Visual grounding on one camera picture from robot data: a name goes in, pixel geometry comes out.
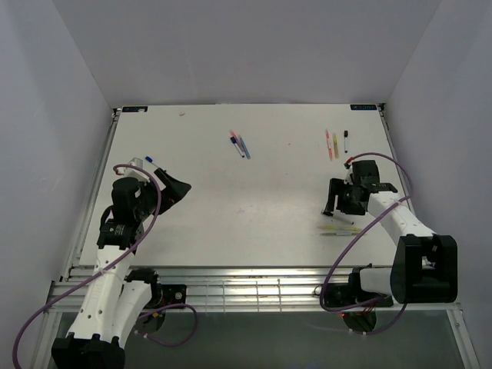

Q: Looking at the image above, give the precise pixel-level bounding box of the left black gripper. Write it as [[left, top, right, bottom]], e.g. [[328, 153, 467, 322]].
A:
[[135, 168, 191, 220]]

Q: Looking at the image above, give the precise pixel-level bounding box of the pink highlighter pen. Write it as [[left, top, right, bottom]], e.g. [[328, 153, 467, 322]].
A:
[[325, 130, 334, 161]]

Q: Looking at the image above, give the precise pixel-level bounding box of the yellow highlighter pen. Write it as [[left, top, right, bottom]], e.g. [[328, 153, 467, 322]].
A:
[[332, 133, 339, 159]]

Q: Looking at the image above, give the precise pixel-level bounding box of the white marker black cap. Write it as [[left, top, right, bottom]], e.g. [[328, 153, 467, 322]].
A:
[[331, 214, 354, 225]]

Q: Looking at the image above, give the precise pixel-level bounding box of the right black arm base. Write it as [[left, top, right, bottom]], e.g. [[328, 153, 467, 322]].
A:
[[324, 283, 394, 308]]

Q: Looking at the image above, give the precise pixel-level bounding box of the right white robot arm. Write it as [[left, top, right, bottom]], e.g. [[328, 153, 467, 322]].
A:
[[319, 158, 458, 312]]

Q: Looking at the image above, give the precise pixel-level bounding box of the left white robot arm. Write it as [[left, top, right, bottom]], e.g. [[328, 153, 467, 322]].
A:
[[51, 165, 191, 368]]

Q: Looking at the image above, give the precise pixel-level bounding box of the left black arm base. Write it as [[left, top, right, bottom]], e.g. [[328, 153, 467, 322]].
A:
[[145, 284, 188, 309]]

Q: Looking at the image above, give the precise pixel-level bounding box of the pink pen in cluster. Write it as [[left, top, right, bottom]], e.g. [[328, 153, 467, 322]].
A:
[[229, 130, 243, 151]]

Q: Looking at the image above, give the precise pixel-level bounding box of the blue pen in cluster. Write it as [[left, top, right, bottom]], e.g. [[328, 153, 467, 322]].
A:
[[238, 135, 251, 160]]

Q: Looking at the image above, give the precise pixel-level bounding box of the yellow highlighter near front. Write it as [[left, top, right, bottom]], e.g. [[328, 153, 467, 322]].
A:
[[317, 225, 362, 236]]

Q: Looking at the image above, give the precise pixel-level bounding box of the black cap whiteboard marker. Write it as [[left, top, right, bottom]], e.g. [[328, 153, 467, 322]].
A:
[[344, 130, 349, 154]]

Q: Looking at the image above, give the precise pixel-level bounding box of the blue cap marker in cluster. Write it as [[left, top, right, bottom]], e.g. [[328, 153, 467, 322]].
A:
[[230, 137, 245, 158]]

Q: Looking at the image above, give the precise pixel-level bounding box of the right blue corner label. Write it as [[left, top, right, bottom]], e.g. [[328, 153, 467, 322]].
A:
[[350, 104, 377, 111]]

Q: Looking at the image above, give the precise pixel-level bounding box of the blue corner label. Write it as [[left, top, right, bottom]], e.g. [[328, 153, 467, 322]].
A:
[[121, 106, 148, 113], [350, 104, 377, 111]]

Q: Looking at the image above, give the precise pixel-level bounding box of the left blue corner label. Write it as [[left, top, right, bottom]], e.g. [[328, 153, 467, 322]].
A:
[[121, 106, 148, 113]]

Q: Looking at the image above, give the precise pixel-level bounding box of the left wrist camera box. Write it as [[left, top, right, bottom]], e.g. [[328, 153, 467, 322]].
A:
[[123, 158, 148, 181]]

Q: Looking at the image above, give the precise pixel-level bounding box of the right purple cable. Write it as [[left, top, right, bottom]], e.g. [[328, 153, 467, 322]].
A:
[[305, 152, 413, 336]]

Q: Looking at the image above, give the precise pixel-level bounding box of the purple cable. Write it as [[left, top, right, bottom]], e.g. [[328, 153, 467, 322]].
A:
[[13, 164, 199, 364], [305, 152, 413, 336]]

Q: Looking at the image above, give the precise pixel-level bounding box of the white wire guard grid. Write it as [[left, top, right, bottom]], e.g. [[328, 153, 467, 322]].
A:
[[203, 279, 284, 313]]

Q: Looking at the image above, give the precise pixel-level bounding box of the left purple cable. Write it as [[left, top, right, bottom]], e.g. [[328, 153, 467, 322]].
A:
[[13, 164, 199, 364]]

